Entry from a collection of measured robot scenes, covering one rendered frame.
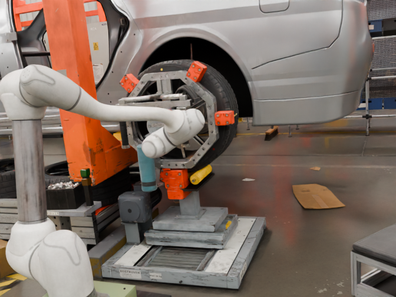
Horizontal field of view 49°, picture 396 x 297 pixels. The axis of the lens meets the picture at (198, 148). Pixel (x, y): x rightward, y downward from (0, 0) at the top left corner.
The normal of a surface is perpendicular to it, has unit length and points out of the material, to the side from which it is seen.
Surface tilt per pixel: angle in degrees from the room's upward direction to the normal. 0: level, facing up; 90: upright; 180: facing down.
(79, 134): 90
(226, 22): 90
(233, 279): 90
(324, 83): 91
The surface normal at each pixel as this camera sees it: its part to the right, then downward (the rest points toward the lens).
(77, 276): 0.63, 0.07
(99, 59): -0.40, 0.22
